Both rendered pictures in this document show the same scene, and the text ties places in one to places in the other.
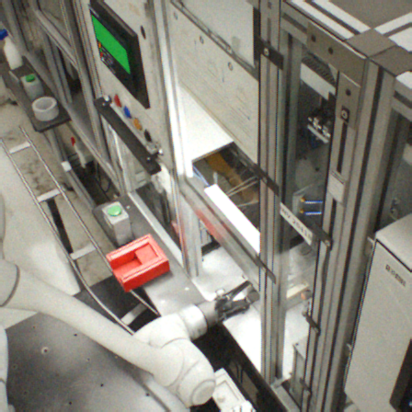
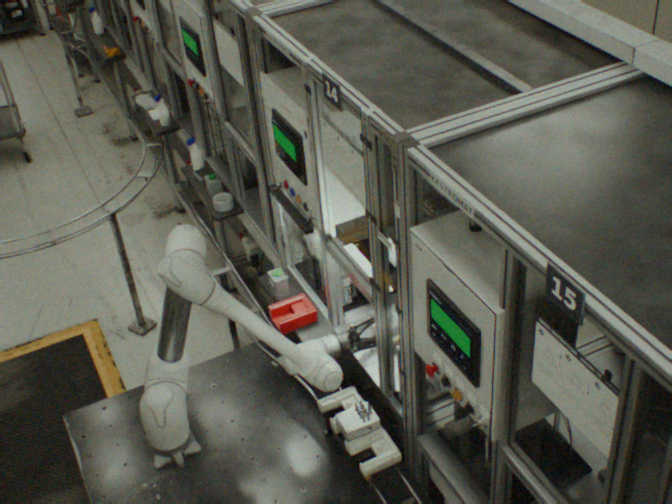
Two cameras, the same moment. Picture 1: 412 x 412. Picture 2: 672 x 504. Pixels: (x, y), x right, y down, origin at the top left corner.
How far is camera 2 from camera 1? 1.63 m
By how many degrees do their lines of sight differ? 11
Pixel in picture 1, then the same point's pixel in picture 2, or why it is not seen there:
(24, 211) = not seen: hidden behind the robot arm
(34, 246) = (195, 338)
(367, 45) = (400, 136)
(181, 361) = (318, 358)
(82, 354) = (243, 389)
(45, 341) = (213, 379)
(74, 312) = (248, 316)
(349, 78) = (394, 151)
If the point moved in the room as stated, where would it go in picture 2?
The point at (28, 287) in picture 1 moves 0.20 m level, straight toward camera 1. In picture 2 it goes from (220, 293) to (241, 328)
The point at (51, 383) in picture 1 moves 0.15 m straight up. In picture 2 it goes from (217, 407) to (211, 380)
